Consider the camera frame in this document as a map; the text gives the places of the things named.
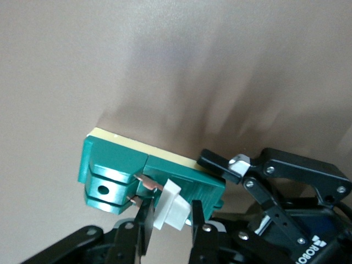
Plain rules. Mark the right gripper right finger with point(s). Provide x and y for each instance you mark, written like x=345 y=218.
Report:
x=211 y=247

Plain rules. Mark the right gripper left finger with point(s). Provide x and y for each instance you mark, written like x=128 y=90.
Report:
x=96 y=247

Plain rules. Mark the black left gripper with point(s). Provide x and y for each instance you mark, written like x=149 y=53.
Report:
x=330 y=247

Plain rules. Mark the brown paper table cover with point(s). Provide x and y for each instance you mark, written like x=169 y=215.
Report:
x=82 y=68

